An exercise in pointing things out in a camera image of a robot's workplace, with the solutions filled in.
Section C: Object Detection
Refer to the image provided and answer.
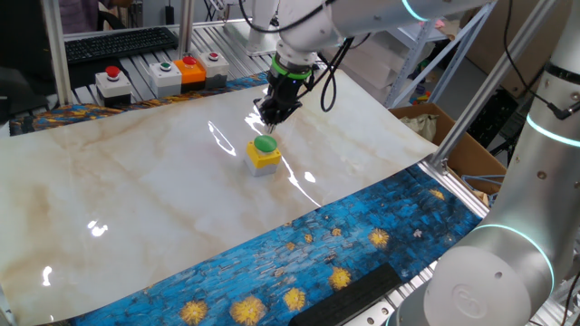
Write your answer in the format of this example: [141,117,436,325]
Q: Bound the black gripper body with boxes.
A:
[266,75,313,109]

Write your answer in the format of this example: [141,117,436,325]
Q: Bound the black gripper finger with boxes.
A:
[273,101,304,133]
[255,97,276,135]

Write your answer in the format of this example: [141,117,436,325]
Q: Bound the black robot base pad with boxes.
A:
[288,262,403,326]

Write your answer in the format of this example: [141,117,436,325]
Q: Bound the white box small red button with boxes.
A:
[198,51,231,91]

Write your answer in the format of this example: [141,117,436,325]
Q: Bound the orange box red button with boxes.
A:
[173,54,208,94]

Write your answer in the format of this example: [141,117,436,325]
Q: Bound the white box green button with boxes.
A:
[148,61,183,99]

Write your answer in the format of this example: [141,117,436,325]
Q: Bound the white-black box red mushroom button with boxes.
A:
[93,65,133,109]

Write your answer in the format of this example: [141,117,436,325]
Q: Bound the white stand with metal plate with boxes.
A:
[224,0,282,58]

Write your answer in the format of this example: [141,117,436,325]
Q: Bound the white carton stack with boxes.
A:
[334,35,395,105]

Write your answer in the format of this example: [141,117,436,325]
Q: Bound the blue starry painting cloth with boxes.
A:
[8,74,484,326]

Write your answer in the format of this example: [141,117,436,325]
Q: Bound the grey metal shelf rack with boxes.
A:
[375,4,498,109]

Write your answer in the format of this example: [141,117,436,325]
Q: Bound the crumpled beige paper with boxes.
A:
[400,112,440,142]

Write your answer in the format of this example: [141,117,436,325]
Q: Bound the glossy marble pattern sheet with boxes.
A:
[0,67,439,326]

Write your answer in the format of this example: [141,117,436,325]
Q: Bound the black computer keyboard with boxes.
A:
[64,25,179,64]

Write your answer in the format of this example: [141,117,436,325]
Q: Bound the open brown cardboard box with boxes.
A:
[388,102,508,200]

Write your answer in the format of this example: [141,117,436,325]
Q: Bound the black crate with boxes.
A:
[466,88,522,149]

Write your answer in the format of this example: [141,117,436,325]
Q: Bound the large brown cardboard box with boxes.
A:
[459,4,563,99]

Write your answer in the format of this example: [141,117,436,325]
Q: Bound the black tripod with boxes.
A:
[488,121,522,171]

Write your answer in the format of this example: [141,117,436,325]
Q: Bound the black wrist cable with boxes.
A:
[237,0,355,114]

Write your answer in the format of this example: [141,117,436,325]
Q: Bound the aluminium frame post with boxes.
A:
[428,0,558,176]
[177,0,196,60]
[40,0,76,106]

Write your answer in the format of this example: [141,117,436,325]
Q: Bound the black arm base cable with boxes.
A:
[502,0,580,121]

